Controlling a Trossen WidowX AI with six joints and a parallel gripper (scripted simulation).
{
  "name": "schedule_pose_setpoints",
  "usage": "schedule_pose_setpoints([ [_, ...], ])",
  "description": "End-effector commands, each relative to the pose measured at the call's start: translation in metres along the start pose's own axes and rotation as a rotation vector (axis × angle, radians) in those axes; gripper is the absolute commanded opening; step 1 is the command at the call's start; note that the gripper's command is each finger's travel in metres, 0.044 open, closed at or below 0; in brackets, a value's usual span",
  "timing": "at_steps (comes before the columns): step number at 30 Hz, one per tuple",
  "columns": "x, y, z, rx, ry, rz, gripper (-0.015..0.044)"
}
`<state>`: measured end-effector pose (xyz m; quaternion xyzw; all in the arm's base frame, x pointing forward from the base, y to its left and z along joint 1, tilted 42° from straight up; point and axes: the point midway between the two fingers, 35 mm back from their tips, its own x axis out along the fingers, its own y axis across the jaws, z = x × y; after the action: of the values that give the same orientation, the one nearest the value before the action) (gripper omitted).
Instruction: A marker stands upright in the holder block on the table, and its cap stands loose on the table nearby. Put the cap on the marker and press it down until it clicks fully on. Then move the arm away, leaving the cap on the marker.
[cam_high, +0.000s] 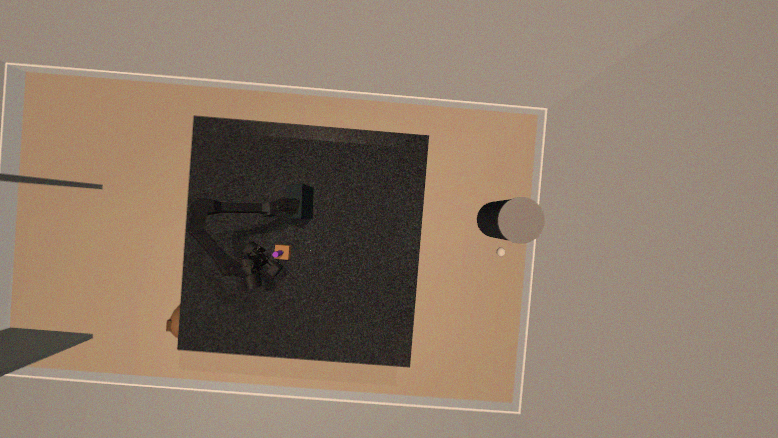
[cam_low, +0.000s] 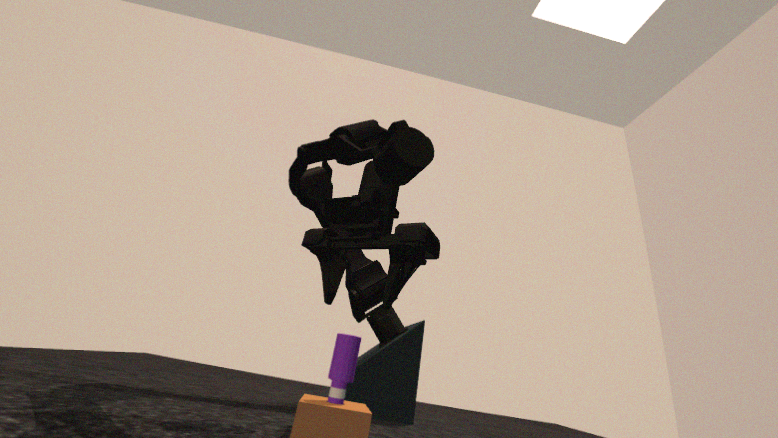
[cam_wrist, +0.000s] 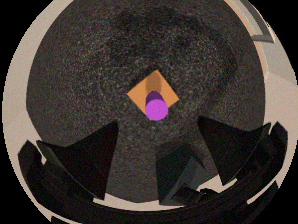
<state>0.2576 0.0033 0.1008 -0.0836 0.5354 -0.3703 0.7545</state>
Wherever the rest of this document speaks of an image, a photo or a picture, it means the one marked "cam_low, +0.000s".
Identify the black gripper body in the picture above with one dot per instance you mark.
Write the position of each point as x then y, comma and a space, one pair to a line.
363, 236

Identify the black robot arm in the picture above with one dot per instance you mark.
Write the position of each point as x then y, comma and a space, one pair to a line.
399, 154

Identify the orange block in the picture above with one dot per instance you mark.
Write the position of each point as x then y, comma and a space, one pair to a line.
317, 418

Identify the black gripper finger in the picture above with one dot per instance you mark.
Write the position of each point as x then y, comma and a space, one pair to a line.
332, 270
404, 261

